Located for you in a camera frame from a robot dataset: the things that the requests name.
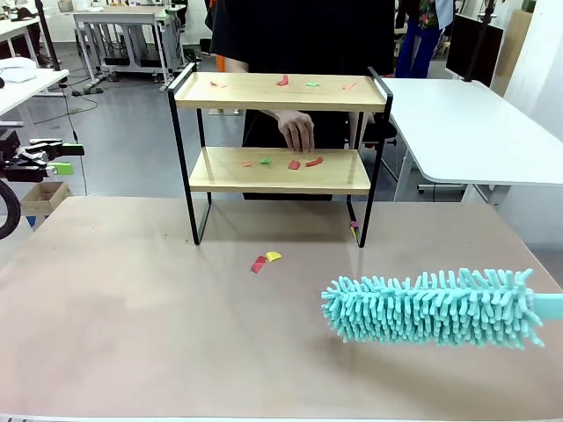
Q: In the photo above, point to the white cloth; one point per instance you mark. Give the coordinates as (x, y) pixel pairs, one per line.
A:
(15, 70)

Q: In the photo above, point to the orange paper scrap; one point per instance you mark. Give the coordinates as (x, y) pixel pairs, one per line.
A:
(217, 84)
(348, 86)
(246, 164)

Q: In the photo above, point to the brown cardboard sheet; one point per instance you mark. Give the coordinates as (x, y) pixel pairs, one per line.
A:
(516, 44)

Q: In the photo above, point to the distant white desk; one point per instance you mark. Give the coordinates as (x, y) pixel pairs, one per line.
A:
(17, 26)

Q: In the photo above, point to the black monitor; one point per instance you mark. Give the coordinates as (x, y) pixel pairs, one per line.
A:
(457, 48)

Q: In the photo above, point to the person right hand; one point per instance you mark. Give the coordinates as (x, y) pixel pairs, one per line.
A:
(299, 129)

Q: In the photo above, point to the two-tier wooden shelf black frame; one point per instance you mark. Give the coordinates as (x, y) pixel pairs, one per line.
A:
(272, 94)

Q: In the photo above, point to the teal chenille duster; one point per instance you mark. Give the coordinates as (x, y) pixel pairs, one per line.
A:
(431, 307)

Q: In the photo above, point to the person in blue trousers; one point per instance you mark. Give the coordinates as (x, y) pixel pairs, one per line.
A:
(422, 48)

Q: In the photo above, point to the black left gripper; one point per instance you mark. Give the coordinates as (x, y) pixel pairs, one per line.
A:
(11, 169)

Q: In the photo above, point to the black stand pole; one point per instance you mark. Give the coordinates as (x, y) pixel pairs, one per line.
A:
(482, 44)

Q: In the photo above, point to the black office chair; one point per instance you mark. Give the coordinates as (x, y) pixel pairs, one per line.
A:
(382, 132)

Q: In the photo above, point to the person torso in black shirt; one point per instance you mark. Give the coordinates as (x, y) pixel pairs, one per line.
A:
(303, 35)

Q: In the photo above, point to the floor power strip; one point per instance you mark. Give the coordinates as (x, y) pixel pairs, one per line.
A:
(88, 90)

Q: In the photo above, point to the black tripod pole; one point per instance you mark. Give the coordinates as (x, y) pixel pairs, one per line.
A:
(47, 39)

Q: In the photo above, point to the grey metal workbench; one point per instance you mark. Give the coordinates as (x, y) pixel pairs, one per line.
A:
(114, 19)

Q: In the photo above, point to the large white table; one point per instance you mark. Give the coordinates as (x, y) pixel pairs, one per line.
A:
(475, 127)

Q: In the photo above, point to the person right forearm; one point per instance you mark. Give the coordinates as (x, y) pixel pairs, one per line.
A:
(235, 66)

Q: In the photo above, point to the cardboard box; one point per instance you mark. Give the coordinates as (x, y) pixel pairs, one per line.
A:
(44, 193)

